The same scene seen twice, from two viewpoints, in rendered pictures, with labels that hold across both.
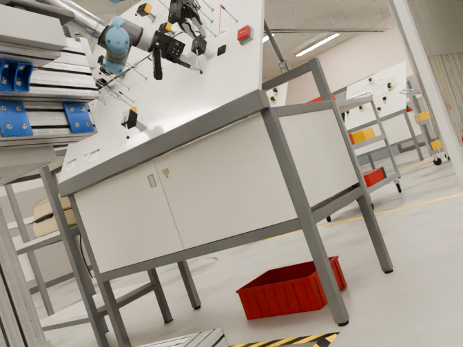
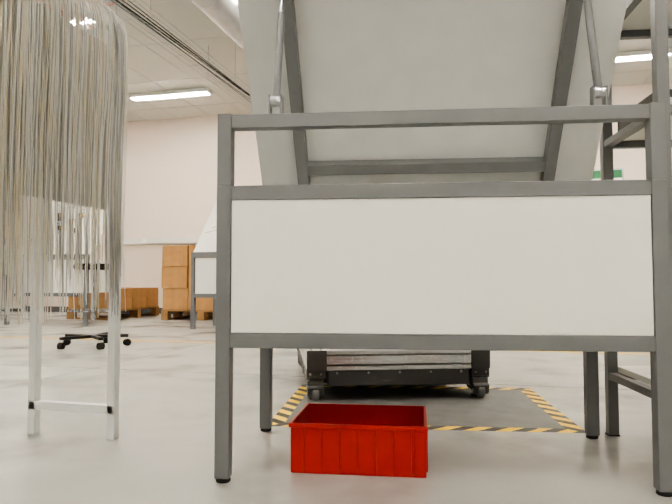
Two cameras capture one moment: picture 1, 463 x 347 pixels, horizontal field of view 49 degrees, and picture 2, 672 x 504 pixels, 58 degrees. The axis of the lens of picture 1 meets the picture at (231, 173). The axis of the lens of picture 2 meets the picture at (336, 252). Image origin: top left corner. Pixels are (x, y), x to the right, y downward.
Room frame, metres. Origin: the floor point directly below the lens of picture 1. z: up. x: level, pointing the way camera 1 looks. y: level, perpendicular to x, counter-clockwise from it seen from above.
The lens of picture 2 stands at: (3.86, -1.05, 0.54)
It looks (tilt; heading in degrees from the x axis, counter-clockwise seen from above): 3 degrees up; 151
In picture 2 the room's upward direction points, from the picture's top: straight up
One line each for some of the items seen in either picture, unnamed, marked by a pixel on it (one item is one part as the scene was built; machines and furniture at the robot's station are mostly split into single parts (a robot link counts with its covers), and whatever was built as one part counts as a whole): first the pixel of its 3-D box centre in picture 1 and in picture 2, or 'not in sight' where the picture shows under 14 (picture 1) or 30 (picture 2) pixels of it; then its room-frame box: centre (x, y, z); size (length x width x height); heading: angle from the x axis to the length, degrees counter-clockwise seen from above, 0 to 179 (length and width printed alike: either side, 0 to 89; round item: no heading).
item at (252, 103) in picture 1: (147, 151); not in sight; (2.08, 0.29, 0.83); 1.18 x 0.05 x 0.06; 56
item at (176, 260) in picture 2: not in sight; (213, 282); (-4.74, 1.67, 0.52); 1.20 x 0.81 x 1.04; 48
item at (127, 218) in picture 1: (125, 219); not in sight; (2.26, 0.51, 0.60); 0.55 x 0.02 x 0.39; 56
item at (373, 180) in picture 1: (349, 151); not in sight; (4.82, -1.13, 0.54); 0.99 x 0.50 x 1.08; 142
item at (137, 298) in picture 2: not in sight; (115, 302); (-5.83, 0.50, 0.22); 1.20 x 0.80 x 0.44; 139
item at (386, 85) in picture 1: (382, 120); not in sight; (8.71, -2.74, 0.83); 1.18 x 0.72 x 1.65; 47
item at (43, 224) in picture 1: (65, 209); not in sight; (2.67, 0.89, 0.76); 0.30 x 0.21 x 0.20; 149
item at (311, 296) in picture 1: (291, 288); (361, 437); (2.27, -0.09, 0.07); 0.39 x 0.29 x 0.14; 54
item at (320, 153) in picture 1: (211, 190); (428, 261); (2.35, 0.11, 0.60); 1.17 x 0.58 x 0.40; 56
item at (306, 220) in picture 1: (224, 231); (429, 326); (2.34, 0.12, 0.40); 1.18 x 0.60 x 0.80; 56
